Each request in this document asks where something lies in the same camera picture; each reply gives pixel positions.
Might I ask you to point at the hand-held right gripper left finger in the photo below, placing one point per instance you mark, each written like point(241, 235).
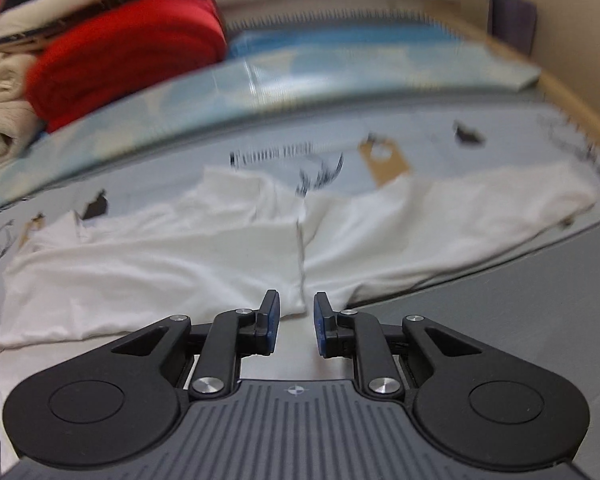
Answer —
point(270, 312)

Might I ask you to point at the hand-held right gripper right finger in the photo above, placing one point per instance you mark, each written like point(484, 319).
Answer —
point(321, 321)

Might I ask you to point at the white garment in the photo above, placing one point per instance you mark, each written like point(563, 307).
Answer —
point(155, 270)

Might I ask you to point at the plain grey mat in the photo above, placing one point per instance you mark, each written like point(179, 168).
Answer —
point(480, 300)

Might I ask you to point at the grey printed blanket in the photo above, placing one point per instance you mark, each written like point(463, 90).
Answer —
point(430, 125)

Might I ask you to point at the blue patterned mat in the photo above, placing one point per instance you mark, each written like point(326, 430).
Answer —
point(330, 60)

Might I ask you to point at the red folded cloth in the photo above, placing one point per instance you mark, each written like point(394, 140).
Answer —
point(130, 50)

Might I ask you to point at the beige folded towels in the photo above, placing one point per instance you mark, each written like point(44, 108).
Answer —
point(0, 110)

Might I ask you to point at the dark purple panel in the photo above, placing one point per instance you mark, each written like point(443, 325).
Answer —
point(513, 21)

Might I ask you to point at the wooden bed frame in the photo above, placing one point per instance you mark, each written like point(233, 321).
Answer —
point(580, 105)

